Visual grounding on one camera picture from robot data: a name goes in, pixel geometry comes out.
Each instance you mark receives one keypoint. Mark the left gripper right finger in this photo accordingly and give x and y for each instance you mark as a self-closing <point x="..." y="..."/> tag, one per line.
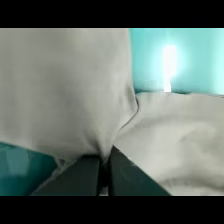
<point x="128" y="178"/>

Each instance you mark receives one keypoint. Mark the white T-shirt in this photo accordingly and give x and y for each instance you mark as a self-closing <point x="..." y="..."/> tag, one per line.
<point x="66" y="90"/>

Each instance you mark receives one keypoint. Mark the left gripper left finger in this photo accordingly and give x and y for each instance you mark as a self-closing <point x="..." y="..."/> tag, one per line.
<point x="78" y="178"/>

